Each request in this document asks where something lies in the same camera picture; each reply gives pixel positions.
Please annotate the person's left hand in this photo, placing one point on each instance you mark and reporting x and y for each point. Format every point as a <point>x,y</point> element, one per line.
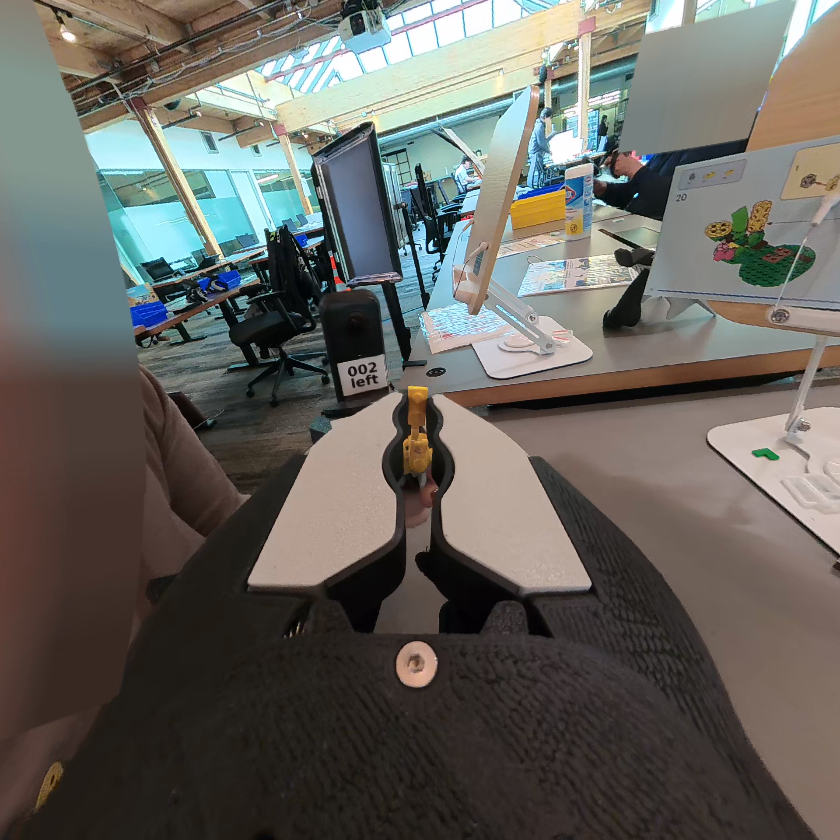
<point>420,508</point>

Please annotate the yellow toy brick assembly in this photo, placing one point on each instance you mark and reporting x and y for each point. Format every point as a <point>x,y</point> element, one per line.
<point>418,453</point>

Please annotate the colourful leaflet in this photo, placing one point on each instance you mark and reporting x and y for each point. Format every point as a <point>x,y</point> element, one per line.
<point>577,275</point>

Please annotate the clear plastic tray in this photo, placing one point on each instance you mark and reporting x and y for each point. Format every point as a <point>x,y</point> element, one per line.
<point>814,492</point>

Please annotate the yellow storage bin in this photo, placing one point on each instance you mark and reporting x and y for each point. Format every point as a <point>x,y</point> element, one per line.
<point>538,210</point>

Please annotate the black monitor on stand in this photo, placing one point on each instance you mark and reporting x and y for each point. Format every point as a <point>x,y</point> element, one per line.
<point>358,210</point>

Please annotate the round ceiling spotlight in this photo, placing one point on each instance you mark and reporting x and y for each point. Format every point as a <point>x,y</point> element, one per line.
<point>67,33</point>

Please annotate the person's left forearm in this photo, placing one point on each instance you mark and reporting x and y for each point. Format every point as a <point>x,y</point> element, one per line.
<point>184,485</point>

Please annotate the toy brick instruction booklet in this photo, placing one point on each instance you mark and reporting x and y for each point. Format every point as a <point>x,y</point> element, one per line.
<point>709,249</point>

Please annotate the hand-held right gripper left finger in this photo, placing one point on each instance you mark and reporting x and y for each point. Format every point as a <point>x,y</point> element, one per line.
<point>328,512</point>

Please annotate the wooden support post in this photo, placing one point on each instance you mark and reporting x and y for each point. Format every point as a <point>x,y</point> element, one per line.
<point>174,170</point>

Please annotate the white wipes canister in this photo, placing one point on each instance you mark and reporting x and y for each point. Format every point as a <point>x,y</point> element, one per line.
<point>579,203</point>

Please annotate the person's torso clothing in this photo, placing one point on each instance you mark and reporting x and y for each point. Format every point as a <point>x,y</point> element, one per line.
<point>26,774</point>

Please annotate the black office chair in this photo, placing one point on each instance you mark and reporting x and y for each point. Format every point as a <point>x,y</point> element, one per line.
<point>279,315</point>

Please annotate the blue storage bin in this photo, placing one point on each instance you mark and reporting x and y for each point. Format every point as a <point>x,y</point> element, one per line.
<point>148,313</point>
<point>228,279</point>

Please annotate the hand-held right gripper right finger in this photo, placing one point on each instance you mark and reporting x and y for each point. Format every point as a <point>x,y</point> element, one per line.
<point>512,512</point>

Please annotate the grey desk with wooden edge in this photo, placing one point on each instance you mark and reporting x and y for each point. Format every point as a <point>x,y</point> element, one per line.
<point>630,354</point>

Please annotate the ceiling projector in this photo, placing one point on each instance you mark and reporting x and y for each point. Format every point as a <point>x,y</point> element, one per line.
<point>364,23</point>

